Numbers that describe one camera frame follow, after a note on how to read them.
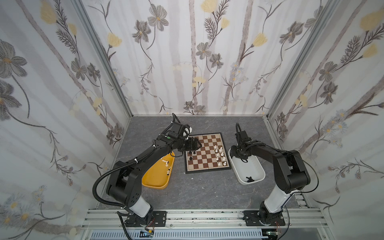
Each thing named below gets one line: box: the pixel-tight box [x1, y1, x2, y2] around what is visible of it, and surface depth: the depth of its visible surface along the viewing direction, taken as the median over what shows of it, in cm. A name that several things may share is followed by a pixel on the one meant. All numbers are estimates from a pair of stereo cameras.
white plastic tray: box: [228, 147, 266, 185], surface depth 90 cm
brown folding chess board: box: [184, 132, 232, 174], surface depth 97 cm
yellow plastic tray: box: [141, 151, 175, 190], surface depth 90 cm
